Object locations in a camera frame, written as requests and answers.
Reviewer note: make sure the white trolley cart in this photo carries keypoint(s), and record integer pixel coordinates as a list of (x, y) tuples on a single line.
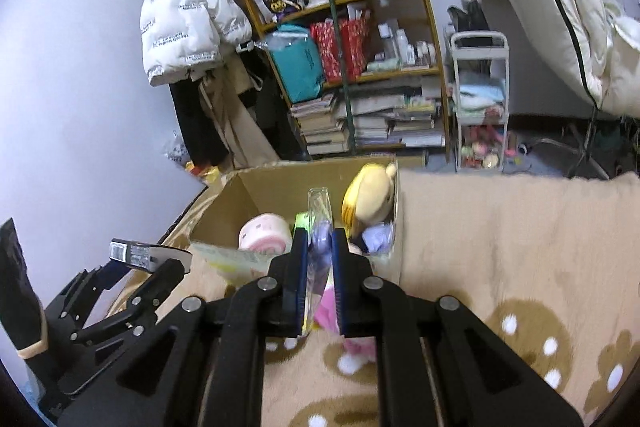
[(480, 39)]

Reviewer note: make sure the white pink round plush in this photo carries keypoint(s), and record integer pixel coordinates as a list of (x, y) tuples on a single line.
[(262, 232)]

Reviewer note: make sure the black hanging garment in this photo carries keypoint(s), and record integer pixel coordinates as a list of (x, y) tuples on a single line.
[(195, 127)]

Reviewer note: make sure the white puffer jacket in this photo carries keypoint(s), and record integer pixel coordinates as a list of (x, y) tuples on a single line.
[(185, 17)]

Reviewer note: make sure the red gift bag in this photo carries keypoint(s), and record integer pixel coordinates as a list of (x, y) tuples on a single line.
[(340, 47)]

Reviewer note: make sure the teal paper bag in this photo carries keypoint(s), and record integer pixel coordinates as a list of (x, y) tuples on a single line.
[(297, 67)]

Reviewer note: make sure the small black barcode box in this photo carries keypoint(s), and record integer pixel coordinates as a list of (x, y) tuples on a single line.
[(135, 252)]

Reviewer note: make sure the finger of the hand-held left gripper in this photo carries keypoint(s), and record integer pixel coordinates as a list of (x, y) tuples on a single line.
[(150, 297), (87, 294)]

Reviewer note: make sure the person's left forearm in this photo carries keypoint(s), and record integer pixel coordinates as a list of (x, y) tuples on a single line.
[(22, 297)]

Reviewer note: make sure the purple plush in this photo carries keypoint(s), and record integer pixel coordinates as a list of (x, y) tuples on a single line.
[(320, 247)]

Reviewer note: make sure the pile of small toys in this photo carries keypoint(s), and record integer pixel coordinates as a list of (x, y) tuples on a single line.
[(480, 152)]

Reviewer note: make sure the pink plush bear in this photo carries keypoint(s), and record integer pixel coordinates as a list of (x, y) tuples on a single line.
[(357, 352)]

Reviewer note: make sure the yellow-haired plush doll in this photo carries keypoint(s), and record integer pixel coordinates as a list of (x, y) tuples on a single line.
[(365, 197)]

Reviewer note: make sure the clear plastic bag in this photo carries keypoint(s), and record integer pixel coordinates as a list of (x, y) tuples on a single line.
[(177, 149)]

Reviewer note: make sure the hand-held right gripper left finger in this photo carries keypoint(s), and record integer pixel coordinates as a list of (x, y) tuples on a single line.
[(295, 287)]

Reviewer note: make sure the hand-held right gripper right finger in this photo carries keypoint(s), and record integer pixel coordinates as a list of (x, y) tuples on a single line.
[(345, 292)]

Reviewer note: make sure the light blue cloth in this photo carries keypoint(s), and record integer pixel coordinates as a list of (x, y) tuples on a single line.
[(480, 97)]

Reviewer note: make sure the green pole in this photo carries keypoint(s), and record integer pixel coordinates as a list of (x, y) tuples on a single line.
[(340, 57)]

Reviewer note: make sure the stack of books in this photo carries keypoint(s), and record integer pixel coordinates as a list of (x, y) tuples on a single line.
[(380, 117)]

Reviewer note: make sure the beige hanging coat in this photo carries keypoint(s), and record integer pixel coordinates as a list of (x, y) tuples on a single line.
[(235, 122)]

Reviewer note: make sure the group of cosmetic bottles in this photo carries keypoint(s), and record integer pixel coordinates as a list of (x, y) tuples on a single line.
[(400, 44)]

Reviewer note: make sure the cardboard box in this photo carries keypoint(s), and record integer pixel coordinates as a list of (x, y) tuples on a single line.
[(225, 207)]

